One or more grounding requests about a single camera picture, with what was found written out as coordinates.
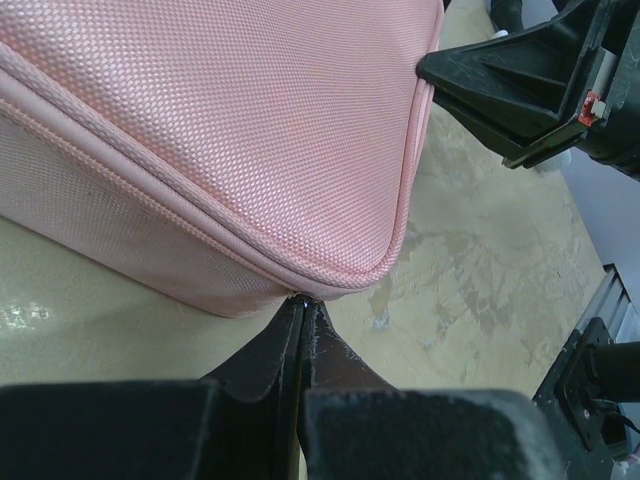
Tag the aluminium front rail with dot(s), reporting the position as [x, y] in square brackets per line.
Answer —
[612, 303]

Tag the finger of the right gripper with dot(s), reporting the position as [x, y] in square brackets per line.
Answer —
[521, 81]
[516, 151]

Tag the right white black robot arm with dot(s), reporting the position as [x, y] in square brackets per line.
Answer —
[596, 376]

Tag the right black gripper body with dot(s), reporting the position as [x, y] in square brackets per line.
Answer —
[609, 109]

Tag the pink medicine kit case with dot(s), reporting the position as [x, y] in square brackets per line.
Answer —
[224, 153]

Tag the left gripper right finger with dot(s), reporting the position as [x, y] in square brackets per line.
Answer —
[328, 362]

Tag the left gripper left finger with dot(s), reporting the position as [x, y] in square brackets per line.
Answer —
[250, 374]

